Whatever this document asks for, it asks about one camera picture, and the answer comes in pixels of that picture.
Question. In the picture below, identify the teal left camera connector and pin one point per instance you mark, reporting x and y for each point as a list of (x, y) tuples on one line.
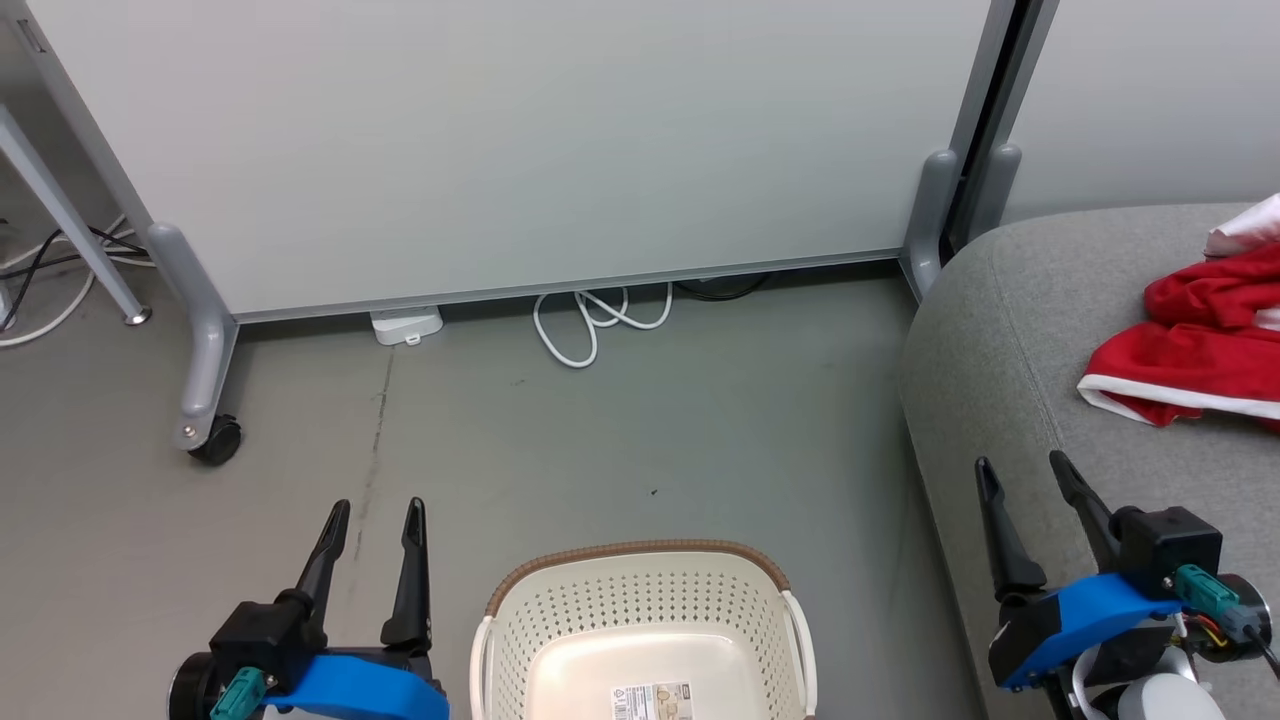
[(238, 695)]

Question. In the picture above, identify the red garment with white trim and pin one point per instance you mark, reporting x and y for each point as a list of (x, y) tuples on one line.
[(1200, 350)]

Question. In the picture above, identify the grey fabric sofa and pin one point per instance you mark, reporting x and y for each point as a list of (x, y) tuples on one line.
[(1010, 330)]

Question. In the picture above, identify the grey partition foot with caster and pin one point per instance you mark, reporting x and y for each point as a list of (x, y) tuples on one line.
[(205, 330)]

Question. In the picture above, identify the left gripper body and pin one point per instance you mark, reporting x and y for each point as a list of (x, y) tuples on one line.
[(360, 690)]

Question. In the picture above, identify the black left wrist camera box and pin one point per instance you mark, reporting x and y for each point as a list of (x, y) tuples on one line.
[(260, 635)]

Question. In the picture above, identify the cream perforated laundry basket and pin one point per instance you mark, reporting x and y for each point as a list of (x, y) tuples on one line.
[(640, 620)]

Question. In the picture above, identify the black caster wheel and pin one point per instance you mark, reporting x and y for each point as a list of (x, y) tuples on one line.
[(220, 442)]

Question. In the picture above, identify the teal camera connector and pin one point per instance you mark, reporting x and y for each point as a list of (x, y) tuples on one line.
[(1205, 592), (238, 695)]

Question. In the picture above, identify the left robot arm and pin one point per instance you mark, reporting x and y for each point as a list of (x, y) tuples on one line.
[(190, 690)]

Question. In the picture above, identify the paper label sticker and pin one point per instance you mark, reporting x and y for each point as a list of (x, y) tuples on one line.
[(652, 702)]

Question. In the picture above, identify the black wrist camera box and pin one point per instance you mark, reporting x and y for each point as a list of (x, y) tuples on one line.
[(1170, 550), (260, 635)]

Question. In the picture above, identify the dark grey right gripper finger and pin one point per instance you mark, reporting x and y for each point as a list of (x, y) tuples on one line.
[(1005, 550), (1085, 510)]

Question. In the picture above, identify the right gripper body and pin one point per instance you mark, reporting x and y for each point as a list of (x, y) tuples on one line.
[(1080, 620)]

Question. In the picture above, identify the grey metal table leg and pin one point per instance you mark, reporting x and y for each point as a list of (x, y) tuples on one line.
[(70, 220)]

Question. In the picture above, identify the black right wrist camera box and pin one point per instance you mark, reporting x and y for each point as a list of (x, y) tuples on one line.
[(1170, 550)]

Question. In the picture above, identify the teal right camera connector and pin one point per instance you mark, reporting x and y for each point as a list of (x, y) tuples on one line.
[(1205, 592)]

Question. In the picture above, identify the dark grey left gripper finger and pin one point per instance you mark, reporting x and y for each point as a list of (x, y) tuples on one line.
[(322, 570), (410, 580)]

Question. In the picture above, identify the wide white partition panel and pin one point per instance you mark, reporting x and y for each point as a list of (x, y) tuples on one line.
[(520, 140)]

